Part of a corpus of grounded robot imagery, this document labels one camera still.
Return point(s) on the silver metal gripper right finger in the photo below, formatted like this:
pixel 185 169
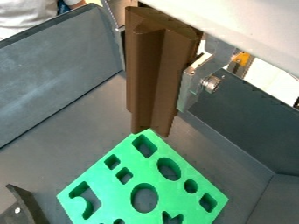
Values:
pixel 198 76

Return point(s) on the green shape sorter board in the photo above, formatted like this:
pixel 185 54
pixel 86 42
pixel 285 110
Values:
pixel 142 184

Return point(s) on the brown star-shaped prism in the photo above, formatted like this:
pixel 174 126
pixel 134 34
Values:
pixel 161 48

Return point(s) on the person in white shirt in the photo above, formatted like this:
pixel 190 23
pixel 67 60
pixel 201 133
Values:
pixel 22 14

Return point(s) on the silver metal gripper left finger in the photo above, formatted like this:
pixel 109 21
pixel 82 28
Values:
pixel 121 31

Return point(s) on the yellow black object behind bin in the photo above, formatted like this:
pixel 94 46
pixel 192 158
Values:
pixel 241 64

